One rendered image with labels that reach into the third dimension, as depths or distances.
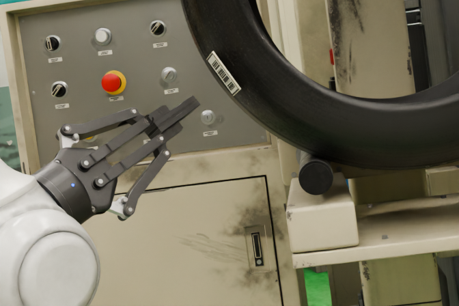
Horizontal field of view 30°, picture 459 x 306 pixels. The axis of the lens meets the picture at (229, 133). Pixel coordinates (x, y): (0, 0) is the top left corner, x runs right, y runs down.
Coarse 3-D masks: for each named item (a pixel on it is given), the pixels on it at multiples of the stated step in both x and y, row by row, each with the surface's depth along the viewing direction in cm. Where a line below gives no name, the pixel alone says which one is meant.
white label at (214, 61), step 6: (210, 54) 109; (210, 60) 111; (216, 60) 109; (216, 66) 110; (222, 66) 109; (216, 72) 112; (222, 72) 110; (228, 72) 108; (222, 78) 111; (228, 78) 109; (228, 84) 111; (234, 84) 109; (234, 90) 110
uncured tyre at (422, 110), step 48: (192, 0) 111; (240, 0) 107; (240, 48) 108; (240, 96) 112; (288, 96) 108; (336, 96) 107; (432, 96) 133; (336, 144) 110; (384, 144) 108; (432, 144) 108
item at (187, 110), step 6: (198, 102) 104; (186, 108) 103; (192, 108) 103; (180, 114) 102; (186, 114) 103; (168, 120) 101; (174, 120) 102; (180, 120) 105; (162, 126) 101; (168, 126) 101; (156, 132) 101; (162, 132) 101; (150, 138) 102
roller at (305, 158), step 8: (304, 152) 129; (304, 160) 117; (312, 160) 111; (320, 160) 112; (304, 168) 110; (312, 168) 110; (320, 168) 110; (328, 168) 110; (304, 176) 110; (312, 176) 110; (320, 176) 110; (328, 176) 110; (304, 184) 110; (312, 184) 110; (320, 184) 110; (328, 184) 110; (312, 192) 110; (320, 192) 110
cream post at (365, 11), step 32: (352, 0) 144; (384, 0) 144; (352, 32) 145; (384, 32) 144; (352, 64) 145; (384, 64) 145; (384, 96) 145; (352, 192) 147; (384, 192) 146; (416, 192) 146; (416, 256) 146; (384, 288) 147; (416, 288) 147
